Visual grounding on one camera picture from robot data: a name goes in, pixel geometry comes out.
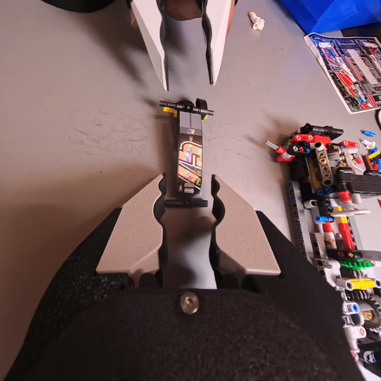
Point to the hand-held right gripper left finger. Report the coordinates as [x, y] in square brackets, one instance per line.
[134, 238]

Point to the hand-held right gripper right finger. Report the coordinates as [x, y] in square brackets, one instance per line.
[244, 238]

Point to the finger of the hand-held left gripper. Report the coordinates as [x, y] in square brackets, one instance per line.
[148, 29]
[218, 29]

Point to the black lego gear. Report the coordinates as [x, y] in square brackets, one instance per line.
[186, 104]

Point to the black lego wing assembly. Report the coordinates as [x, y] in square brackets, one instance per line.
[190, 154]

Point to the white lego connector pair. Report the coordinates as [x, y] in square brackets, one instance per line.
[256, 20]

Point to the lego car chassis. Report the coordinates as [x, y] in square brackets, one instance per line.
[327, 178]

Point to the pile of small lego pieces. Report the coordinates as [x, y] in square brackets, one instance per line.
[370, 148]

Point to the blue bin with bags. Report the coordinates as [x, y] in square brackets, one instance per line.
[333, 12]

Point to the colourful sticker sheet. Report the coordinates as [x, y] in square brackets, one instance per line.
[348, 71]

